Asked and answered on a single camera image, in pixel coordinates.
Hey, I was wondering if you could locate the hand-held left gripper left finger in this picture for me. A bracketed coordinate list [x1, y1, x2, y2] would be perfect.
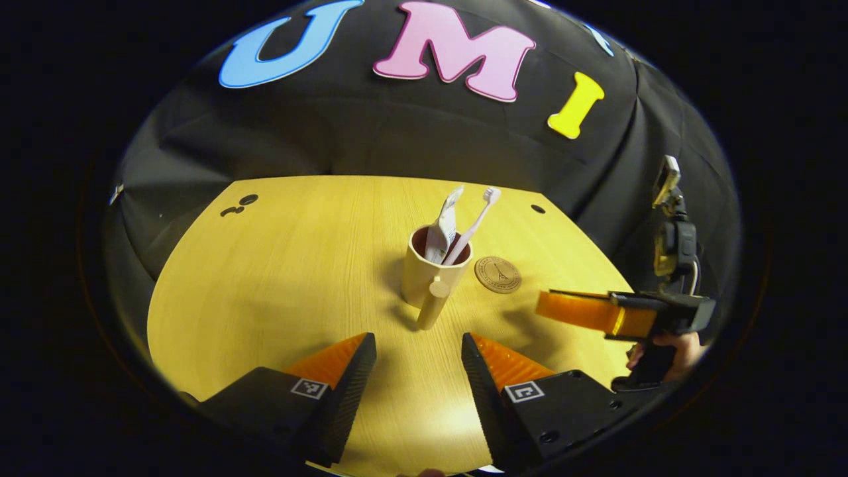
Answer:
[199, 333, 377, 468]

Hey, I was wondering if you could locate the wooden desktop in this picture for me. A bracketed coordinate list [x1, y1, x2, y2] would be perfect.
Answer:
[147, 175, 637, 477]

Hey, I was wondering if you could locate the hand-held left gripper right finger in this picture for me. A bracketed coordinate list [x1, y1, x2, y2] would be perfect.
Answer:
[461, 333, 640, 474]

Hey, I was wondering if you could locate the white toothbrush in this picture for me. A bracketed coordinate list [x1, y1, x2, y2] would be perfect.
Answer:
[443, 187, 502, 266]

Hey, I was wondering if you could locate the beige cup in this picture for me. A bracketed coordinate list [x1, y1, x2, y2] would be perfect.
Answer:
[401, 225, 474, 331]

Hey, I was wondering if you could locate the black backdrop cloth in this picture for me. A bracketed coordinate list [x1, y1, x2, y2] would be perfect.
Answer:
[106, 0, 741, 345]

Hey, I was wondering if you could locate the white toothpaste tube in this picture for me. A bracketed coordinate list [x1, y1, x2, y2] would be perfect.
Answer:
[425, 185, 464, 264]

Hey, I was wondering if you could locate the round brown coaster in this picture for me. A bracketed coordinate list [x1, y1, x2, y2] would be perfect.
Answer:
[474, 256, 522, 294]

